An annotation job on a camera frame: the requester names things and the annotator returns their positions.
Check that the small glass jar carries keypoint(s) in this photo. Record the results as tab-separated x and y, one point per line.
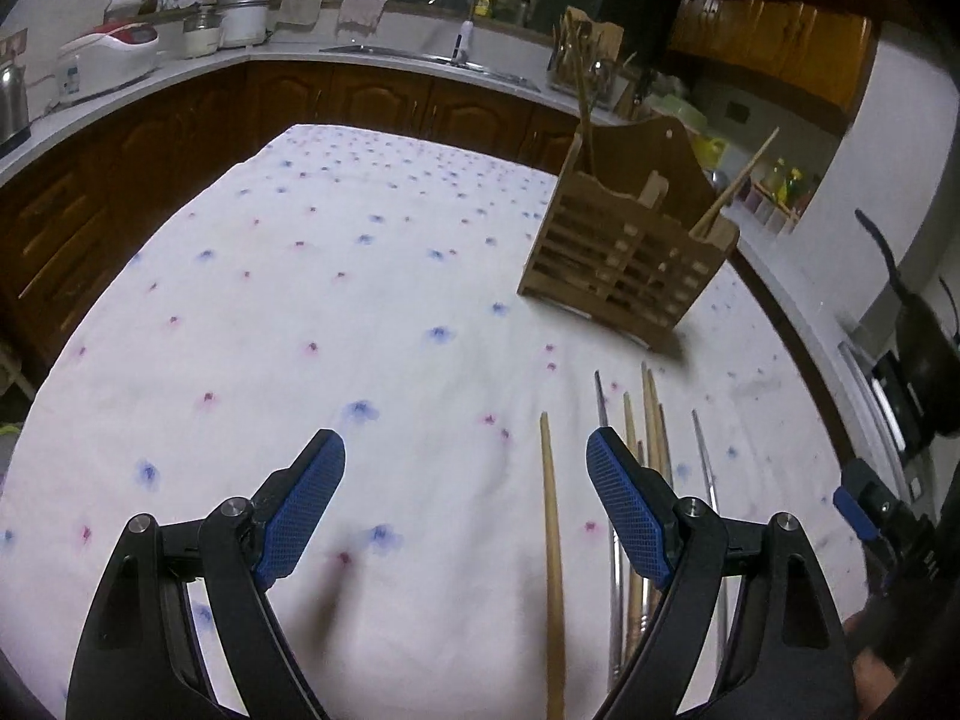
202	33

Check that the white red rice cooker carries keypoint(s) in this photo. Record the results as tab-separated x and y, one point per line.
103	60

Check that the white floral tablecloth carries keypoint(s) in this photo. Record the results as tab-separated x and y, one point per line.
368	284

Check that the steel kitchen sink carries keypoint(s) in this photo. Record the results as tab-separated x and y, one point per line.
427	59

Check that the dark wooden lower cabinets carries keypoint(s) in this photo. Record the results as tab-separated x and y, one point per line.
72	217

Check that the black wok pan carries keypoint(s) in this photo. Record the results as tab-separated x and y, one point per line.
927	355

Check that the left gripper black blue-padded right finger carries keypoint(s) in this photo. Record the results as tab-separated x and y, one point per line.
785	655

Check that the gas stove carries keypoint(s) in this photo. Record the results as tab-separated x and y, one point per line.
899	439

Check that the wire dish rack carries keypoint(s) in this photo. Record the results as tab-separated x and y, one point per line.
601	45

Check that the chrome faucet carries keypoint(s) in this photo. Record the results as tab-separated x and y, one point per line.
463	37

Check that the yellow container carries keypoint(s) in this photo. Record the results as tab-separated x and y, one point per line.
708	150

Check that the wooden upper cabinets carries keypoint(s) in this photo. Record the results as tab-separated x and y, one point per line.
813	55

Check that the steel kettle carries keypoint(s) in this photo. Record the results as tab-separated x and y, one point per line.
15	126

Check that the person's right hand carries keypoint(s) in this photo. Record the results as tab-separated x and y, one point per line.
874	682

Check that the hanging dish cloth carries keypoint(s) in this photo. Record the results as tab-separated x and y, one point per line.
360	15
300	15

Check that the metal spoon in holder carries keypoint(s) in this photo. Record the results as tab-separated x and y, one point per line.
718	180

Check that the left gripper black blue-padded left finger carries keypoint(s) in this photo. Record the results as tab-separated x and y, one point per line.
139	655

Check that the condiment bottles rack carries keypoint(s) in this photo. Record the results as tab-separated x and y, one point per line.
777	195

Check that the wooden slatted utensil holder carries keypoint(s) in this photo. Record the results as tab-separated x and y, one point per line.
630	237

